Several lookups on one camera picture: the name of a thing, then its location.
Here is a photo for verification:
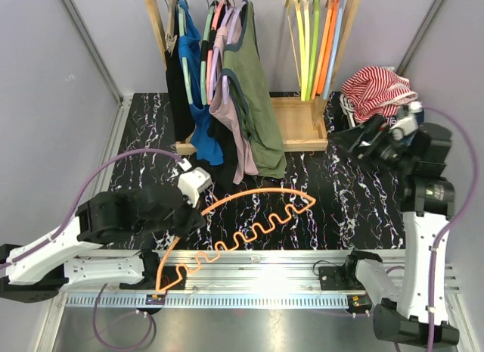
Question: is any blue top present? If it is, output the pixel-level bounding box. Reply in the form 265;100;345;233
178;0;223;166

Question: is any aluminium rail base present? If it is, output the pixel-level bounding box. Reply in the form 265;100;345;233
37;96;462;352

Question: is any olive green top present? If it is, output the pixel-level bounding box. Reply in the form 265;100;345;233
222;0;287;179

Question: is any purple cable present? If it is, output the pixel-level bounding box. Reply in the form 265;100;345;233
0;148;188;272
421;106;478;352

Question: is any mint green hanger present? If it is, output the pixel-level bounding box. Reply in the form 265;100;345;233
178;2;193;104

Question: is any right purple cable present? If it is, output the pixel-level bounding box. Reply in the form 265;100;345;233
421;106;478;352

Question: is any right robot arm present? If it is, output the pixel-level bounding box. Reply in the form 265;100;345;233
329;115;460;350

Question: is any lime green empty hanger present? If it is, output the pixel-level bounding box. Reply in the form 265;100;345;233
306;0;321;101

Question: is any black white striped tank top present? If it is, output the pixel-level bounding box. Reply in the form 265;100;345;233
340;92;358;128

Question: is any red white striped top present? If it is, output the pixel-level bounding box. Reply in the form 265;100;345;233
341;66;418;123

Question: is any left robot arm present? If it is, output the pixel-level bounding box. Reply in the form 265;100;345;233
1;184;205;304

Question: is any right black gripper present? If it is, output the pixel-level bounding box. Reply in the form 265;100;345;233
326;112;415;176

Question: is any cream empty hanger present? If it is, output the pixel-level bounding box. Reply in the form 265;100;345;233
300;0;310;101

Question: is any white laundry basket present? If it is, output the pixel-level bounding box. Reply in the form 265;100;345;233
341;102;356;129

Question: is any orange empty hanger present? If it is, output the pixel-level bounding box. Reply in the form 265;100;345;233
311;0;334;99
316;0;341;95

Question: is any light blue empty hanger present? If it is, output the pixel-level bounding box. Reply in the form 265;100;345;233
323;0;344;100

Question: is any mauve pink top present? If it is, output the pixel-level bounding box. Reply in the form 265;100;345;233
209;24;259;185

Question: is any orange hanger with red top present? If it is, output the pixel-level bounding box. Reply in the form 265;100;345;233
155;187;316;294

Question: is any yellow plastic hanger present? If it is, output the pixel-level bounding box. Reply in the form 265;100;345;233
284;0;305;101

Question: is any lilac hanger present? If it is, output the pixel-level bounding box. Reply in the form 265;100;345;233
208;5;234;101

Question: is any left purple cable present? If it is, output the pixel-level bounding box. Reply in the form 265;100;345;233
0;148;188;272

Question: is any purple hanger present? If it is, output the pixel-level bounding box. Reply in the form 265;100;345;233
222;0;246;104

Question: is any black garment on clip hanger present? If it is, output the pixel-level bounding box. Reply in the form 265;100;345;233
165;45;195;142

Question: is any wooden clothes rack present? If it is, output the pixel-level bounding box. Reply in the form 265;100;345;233
144;0;361;151

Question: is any pink hanger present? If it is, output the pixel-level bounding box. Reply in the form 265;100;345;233
206;0;231;95

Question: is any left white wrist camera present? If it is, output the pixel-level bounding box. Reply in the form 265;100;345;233
177;158;213;207

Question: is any wooden clip hanger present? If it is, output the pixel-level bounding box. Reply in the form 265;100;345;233
165;0;177;54

